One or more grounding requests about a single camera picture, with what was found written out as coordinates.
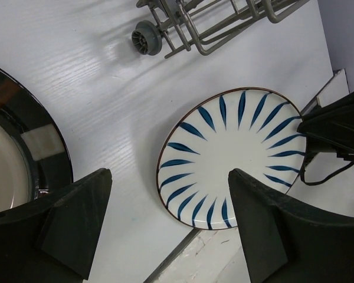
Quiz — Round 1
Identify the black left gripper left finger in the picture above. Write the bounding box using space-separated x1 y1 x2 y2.
0 169 112 282

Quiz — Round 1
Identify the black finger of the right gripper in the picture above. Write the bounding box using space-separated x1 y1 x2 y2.
297 92 354 163

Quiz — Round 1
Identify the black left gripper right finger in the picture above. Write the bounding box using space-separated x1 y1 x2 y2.
228 169 354 282

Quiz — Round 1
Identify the white blue striped plate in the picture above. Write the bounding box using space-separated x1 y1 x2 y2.
156 87 307 230

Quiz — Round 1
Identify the dark rimmed beige plate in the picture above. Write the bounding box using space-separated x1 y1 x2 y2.
0 69 73 213

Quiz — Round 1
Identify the black cable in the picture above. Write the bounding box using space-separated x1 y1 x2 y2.
299 129 354 186

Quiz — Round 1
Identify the grey wire dish rack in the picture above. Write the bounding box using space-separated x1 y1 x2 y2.
131 0 306 58

